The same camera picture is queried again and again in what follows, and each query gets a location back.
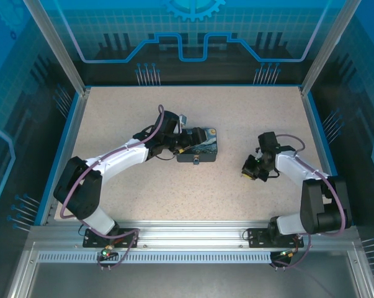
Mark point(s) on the small circuit board green light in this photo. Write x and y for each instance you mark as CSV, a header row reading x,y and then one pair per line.
x,y
107,253
286,255

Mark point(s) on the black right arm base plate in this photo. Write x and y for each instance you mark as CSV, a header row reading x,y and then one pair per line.
x,y
256,239

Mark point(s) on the aluminium table side rail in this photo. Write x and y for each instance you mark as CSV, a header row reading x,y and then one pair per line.
x,y
314,124
68,155

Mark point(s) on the aluminium front rail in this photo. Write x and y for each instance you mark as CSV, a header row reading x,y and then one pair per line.
x,y
189,232

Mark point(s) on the starry night print tin box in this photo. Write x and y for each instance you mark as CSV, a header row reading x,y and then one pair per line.
x,y
206,152

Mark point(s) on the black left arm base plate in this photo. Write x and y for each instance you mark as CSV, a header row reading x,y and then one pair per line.
x,y
92,240

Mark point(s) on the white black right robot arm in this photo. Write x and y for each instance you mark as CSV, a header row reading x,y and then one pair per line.
x,y
295,167

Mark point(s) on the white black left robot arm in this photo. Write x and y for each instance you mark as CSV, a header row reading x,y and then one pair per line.
x,y
121,158

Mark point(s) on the aluminium frame post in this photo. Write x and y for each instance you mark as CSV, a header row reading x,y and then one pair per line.
x,y
61,52
325,52

